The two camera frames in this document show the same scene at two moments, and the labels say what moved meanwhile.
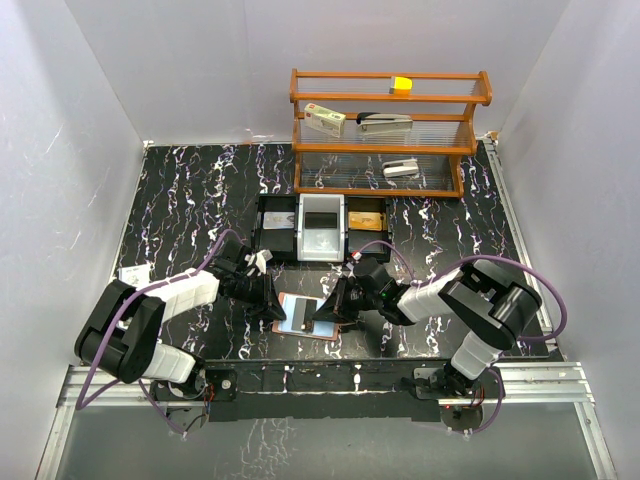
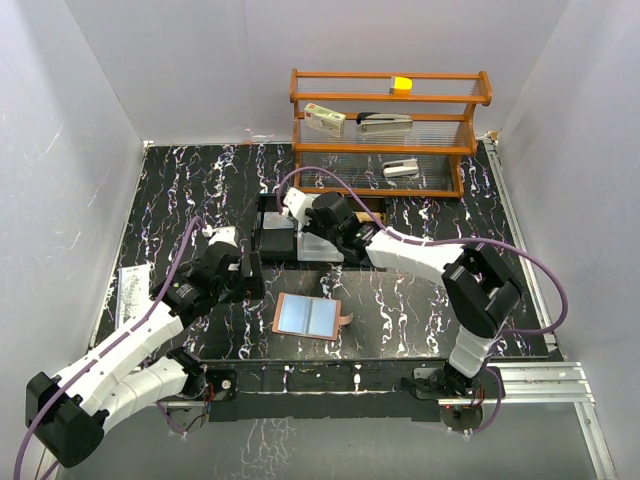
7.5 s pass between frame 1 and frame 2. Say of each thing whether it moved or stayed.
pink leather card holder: stayed
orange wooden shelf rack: stayed
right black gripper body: moved
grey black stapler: stayed
